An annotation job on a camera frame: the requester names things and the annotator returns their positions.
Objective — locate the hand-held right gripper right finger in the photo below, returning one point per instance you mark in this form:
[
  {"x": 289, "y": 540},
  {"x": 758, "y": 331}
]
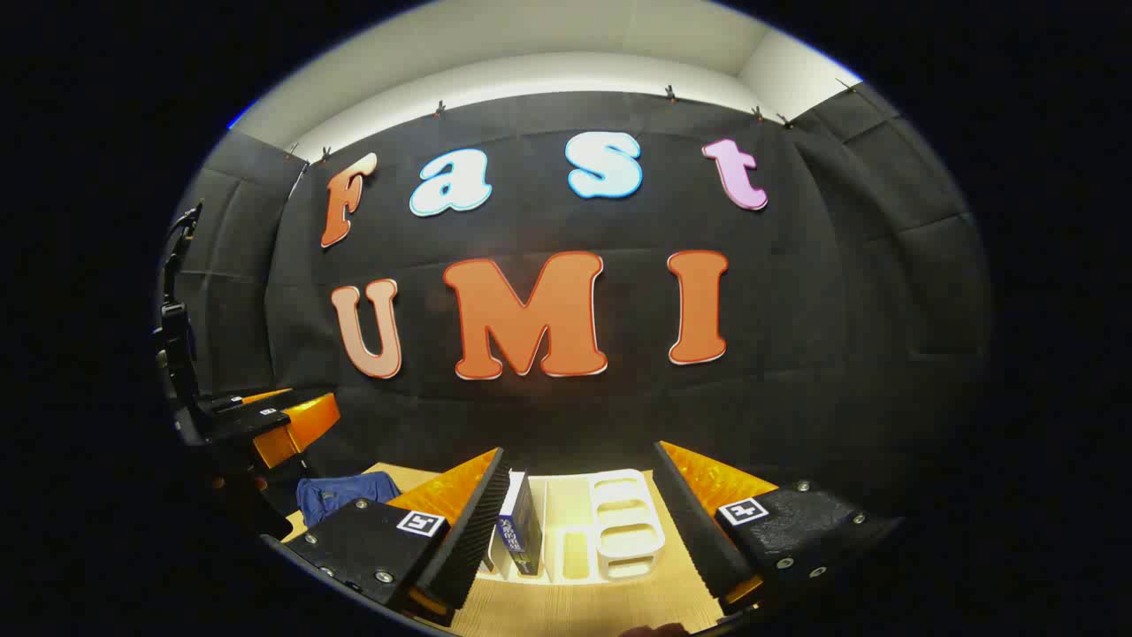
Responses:
[{"x": 690, "y": 522}]

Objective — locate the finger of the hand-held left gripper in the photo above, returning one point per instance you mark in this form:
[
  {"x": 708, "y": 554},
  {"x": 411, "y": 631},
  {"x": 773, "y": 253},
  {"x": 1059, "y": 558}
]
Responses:
[
  {"x": 248, "y": 426},
  {"x": 221, "y": 403}
]

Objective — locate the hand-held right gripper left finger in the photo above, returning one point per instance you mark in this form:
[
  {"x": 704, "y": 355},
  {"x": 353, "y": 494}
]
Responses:
[{"x": 469, "y": 540}]

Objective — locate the blue book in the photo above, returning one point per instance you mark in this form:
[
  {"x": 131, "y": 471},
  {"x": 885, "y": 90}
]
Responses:
[{"x": 526, "y": 531}]

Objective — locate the white bookshelf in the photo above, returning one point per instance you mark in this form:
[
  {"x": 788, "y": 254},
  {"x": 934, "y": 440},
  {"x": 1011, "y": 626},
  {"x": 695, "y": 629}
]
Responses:
[{"x": 619, "y": 531}]

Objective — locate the blue schoolbag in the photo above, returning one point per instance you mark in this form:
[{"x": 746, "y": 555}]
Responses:
[{"x": 340, "y": 495}]

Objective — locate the black backdrop cloth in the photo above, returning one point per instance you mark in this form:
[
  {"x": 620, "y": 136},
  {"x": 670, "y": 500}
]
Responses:
[{"x": 531, "y": 221}]

